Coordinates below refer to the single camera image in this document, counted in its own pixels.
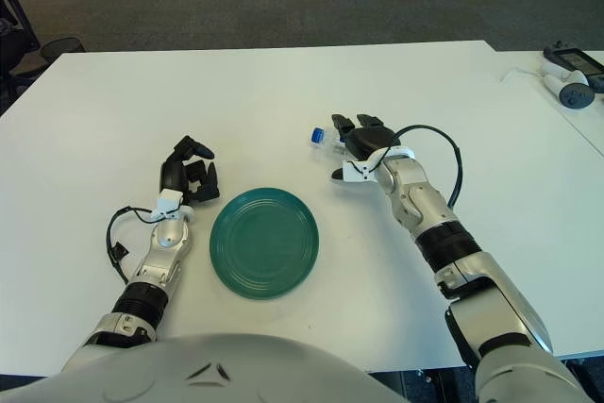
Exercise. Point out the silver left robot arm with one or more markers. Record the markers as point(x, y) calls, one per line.
point(167, 235)

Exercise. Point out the green ceramic plate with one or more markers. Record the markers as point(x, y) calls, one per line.
point(264, 242)

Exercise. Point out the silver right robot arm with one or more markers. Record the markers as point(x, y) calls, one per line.
point(415, 190)

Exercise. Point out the white grey handheld controller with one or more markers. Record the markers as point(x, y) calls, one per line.
point(573, 95)

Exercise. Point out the dark handheld screen device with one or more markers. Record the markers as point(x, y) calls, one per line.
point(573, 61)

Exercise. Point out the grey robot torso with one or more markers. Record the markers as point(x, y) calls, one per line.
point(189, 370)

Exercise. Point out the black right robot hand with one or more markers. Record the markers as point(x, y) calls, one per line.
point(370, 139)

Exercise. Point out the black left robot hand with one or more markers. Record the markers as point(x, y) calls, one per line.
point(169, 176)

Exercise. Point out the clear plastic bottle blue cap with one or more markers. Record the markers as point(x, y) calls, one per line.
point(317, 135)

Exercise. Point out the black office chair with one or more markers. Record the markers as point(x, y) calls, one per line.
point(19, 35)

